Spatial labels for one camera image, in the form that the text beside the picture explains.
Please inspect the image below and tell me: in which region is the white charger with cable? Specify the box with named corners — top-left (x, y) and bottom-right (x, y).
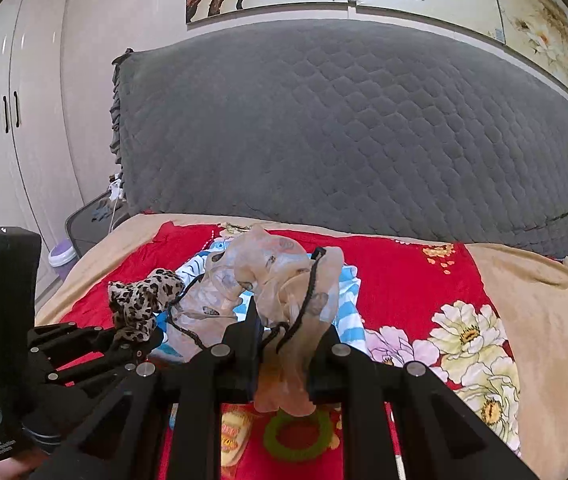
top-left (108, 172), bottom-right (126, 232)

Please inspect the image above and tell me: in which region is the red floral blanket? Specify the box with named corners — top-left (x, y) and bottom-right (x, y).
top-left (68, 222), bottom-right (520, 479)

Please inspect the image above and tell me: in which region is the leopard print scrunchie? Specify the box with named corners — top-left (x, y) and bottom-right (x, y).
top-left (107, 268), bottom-right (185, 342)

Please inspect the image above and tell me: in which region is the blue striped Doraemon cloth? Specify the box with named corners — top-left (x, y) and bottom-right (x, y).
top-left (150, 240), bottom-right (368, 362)

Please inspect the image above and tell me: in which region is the grey bedside table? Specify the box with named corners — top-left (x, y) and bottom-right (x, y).
top-left (65, 192), bottom-right (130, 258)

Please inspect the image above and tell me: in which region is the yellow packaged cake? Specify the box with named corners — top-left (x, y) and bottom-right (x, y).
top-left (221, 408), bottom-right (252, 468)

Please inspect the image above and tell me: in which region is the white wardrobe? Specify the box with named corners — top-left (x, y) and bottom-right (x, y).
top-left (0, 0), bottom-right (82, 304)

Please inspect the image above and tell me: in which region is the green fuzzy ring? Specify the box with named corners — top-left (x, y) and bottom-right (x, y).
top-left (262, 407), bottom-right (335, 463)

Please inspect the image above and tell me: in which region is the grey quilted headboard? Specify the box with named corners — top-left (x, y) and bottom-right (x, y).
top-left (110, 20), bottom-right (568, 257)

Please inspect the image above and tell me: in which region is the purple trash bin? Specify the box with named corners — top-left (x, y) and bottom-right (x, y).
top-left (48, 240), bottom-right (79, 281)

